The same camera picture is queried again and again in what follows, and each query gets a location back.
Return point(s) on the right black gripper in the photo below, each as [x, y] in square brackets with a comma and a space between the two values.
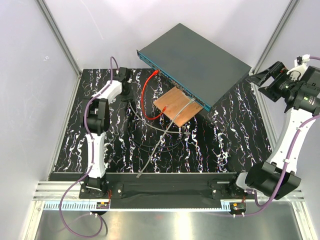
[278, 72]

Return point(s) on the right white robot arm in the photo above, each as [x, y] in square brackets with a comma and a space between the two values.
[299, 87]

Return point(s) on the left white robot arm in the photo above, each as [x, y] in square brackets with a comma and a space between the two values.
[96, 122]

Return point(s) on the black marble pattern mat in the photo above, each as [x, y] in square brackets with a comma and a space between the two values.
[231, 137]

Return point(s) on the brown wooden board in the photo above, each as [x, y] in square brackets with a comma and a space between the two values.
[174, 100]

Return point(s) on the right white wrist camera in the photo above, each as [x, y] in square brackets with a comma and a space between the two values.
[300, 67]

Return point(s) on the dark teal network switch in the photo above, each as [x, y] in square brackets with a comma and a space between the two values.
[200, 68]

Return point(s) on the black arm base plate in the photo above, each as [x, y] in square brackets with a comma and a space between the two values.
[199, 186]

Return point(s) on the white slotted cable duct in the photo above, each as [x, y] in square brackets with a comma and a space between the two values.
[117, 206]

